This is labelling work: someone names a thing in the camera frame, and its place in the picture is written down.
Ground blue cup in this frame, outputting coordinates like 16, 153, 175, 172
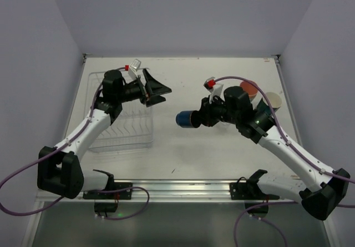
175, 110, 194, 128

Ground pink cup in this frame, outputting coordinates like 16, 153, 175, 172
240, 81, 258, 102

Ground black mug with handle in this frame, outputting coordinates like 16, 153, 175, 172
266, 92, 282, 112

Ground dark teal cup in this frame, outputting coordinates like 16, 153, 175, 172
256, 97, 271, 115

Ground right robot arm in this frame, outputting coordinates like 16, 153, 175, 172
188, 86, 350, 220

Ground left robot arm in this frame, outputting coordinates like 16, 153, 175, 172
37, 69, 172, 199

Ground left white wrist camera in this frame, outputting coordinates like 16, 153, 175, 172
128, 59, 141, 80

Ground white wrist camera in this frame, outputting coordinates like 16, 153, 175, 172
128, 59, 141, 80
204, 77, 223, 104

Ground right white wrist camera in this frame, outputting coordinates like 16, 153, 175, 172
204, 77, 223, 104

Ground clear wire dish rack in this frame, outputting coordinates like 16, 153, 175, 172
87, 70, 155, 151

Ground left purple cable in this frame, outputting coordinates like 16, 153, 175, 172
0, 65, 150, 220

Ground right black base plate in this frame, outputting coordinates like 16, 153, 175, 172
229, 177, 267, 200

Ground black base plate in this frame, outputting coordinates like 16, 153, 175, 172
229, 177, 267, 200
83, 182, 133, 200

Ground aluminium mounting rail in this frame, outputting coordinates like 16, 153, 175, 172
37, 178, 300, 203

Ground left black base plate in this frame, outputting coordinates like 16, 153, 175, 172
83, 182, 133, 200

